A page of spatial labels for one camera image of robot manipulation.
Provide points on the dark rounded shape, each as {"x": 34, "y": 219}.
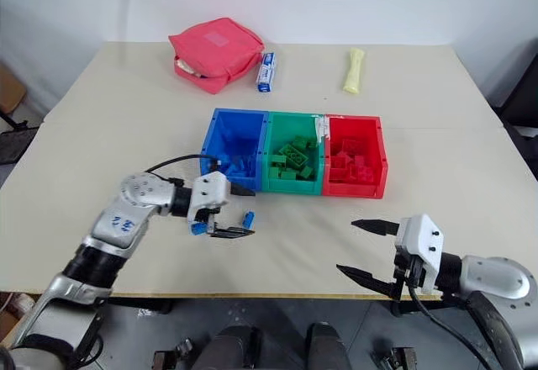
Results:
{"x": 328, "y": 347}
{"x": 231, "y": 349}

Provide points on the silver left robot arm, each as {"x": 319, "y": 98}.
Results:
{"x": 138, "y": 195}

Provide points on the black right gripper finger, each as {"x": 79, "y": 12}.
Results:
{"x": 378, "y": 226}
{"x": 374, "y": 283}

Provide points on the small green building block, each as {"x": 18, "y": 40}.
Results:
{"x": 277, "y": 160}
{"x": 274, "y": 172}
{"x": 288, "y": 175}
{"x": 302, "y": 141}
{"x": 307, "y": 172}

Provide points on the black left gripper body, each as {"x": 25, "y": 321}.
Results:
{"x": 208, "y": 215}

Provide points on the red fabric pouch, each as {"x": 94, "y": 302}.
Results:
{"x": 214, "y": 50}

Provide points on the small red building block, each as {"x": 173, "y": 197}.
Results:
{"x": 341, "y": 161}
{"x": 337, "y": 174}

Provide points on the metal foot bracket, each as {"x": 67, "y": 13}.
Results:
{"x": 395, "y": 357}
{"x": 172, "y": 355}

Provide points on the large green building block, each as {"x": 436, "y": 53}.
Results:
{"x": 294, "y": 154}

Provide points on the cardboard box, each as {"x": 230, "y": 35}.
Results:
{"x": 12, "y": 315}

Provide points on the brown wooden stool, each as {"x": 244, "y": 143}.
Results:
{"x": 10, "y": 92}

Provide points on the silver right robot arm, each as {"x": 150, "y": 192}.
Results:
{"x": 492, "y": 275}

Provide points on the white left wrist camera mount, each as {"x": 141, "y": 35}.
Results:
{"x": 209, "y": 188}

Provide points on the black chair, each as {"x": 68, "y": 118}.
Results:
{"x": 519, "y": 92}

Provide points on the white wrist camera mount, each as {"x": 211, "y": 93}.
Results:
{"x": 420, "y": 235}
{"x": 209, "y": 188}

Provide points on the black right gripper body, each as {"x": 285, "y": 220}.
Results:
{"x": 405, "y": 269}

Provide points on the green plastic bin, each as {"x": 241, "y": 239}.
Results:
{"x": 290, "y": 128}

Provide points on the blue plastic bin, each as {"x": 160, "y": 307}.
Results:
{"x": 235, "y": 134}

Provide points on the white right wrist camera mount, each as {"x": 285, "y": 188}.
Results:
{"x": 420, "y": 235}

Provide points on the red plastic bin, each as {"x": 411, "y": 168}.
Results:
{"x": 357, "y": 128}

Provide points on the blue white toothpaste box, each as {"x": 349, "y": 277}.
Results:
{"x": 267, "y": 71}

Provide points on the large red building block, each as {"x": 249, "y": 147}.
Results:
{"x": 362, "y": 174}

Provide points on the small blue building block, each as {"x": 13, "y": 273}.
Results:
{"x": 196, "y": 229}
{"x": 229, "y": 167}
{"x": 249, "y": 218}
{"x": 248, "y": 164}

